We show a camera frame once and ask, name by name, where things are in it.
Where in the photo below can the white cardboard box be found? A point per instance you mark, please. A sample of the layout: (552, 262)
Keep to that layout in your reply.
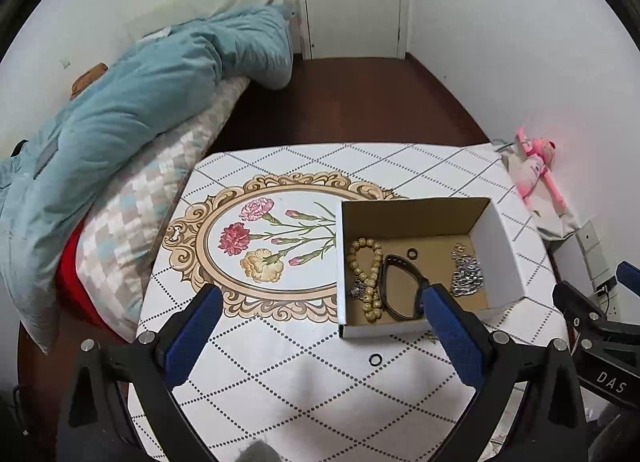
(425, 232)

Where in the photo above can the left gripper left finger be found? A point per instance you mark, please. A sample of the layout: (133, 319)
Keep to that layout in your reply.
(186, 333)

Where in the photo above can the grey wall power strip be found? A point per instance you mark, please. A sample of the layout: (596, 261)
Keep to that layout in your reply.
(599, 270)

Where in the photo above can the brown wooden headboard piece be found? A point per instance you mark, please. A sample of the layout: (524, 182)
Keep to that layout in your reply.
(87, 79)

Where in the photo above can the teal quilted blanket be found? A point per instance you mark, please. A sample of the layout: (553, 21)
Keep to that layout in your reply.
(156, 85)

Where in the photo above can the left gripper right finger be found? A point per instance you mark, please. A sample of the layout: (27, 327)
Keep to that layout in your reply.
(462, 335)

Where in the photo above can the pink panther plush toy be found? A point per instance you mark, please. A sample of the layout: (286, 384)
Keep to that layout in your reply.
(537, 167)

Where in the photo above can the checkered pillow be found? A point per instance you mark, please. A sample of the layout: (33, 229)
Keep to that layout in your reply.
(122, 232)

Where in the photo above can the black plug with cable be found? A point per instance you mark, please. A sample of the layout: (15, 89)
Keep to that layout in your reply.
(604, 294)

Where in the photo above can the white dotted floral tablecloth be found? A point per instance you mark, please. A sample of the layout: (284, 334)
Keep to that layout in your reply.
(293, 361)

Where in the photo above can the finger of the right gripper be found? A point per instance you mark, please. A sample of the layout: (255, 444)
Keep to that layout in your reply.
(577, 309)
(629, 276)

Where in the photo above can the red cloth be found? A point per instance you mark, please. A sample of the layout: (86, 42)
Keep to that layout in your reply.
(71, 293)

